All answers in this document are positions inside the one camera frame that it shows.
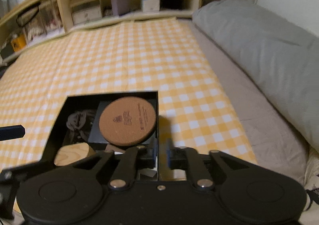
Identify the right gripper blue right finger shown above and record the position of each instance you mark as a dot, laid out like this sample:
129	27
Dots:
189	160

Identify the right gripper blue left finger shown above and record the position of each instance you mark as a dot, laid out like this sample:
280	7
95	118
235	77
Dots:
136	161

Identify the small black box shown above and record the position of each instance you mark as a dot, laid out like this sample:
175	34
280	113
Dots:
119	127

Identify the light wooden block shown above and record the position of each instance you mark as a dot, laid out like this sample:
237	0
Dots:
73	153

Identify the round cork coaster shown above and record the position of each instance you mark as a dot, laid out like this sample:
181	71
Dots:
127	121

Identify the large black box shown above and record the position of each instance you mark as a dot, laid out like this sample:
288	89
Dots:
116	121

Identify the beige bed sheet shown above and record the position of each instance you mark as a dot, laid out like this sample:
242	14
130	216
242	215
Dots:
277	145

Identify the yellow checkered cloth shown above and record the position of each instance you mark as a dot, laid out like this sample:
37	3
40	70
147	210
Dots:
161	55

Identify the grey pillow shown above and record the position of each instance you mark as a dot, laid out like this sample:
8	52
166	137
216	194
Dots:
280	57

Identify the yellow box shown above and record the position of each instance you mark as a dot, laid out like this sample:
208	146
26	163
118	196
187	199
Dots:
18	43

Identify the white tissue box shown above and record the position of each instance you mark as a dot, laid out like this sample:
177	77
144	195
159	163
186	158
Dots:
150	5

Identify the purple box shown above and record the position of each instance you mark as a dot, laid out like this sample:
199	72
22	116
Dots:
120	7

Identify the small wooden drawer organizer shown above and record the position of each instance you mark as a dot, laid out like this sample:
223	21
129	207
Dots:
85	11

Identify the clear doll display case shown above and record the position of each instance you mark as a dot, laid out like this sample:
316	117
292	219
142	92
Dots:
39	19

